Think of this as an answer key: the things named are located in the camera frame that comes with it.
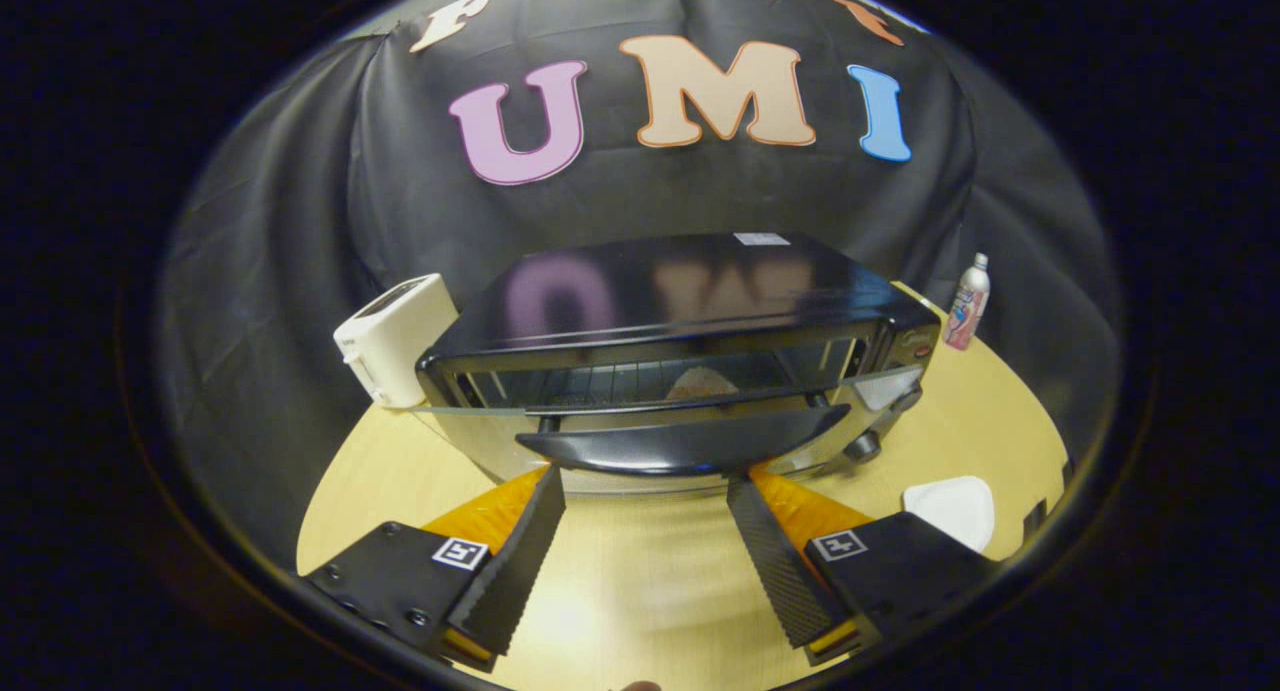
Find white square plate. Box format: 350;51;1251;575
902;475;998;555

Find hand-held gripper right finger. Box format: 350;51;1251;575
725;467;1003;669

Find sugar-coated doughnut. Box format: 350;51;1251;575
667;365;742;403

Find silver bottle with pink label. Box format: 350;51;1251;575
942;251;993;353

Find white bread toaster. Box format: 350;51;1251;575
332;272;462;411

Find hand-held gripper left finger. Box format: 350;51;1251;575
298;463;568;674

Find black toaster oven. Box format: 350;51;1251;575
414;232;944;498

